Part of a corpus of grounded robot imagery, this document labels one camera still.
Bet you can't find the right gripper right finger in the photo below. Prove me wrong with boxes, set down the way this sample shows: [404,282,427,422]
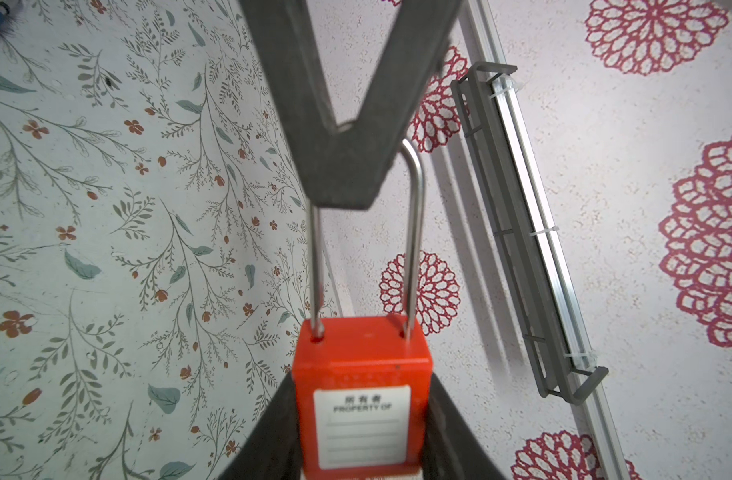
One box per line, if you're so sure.
[423,374,505,480]

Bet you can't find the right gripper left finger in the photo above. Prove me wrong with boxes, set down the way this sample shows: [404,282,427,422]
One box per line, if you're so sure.
[218,374,302,480]

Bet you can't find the red padlock with property label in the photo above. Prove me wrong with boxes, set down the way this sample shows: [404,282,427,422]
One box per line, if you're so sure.
[291,140,433,479]

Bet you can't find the grey metal wall shelf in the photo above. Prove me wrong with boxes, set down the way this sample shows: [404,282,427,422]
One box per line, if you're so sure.
[451,61,608,405]

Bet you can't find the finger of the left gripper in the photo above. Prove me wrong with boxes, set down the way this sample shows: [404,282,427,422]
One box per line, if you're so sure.
[240,1,342,207]
[335,1,462,210]

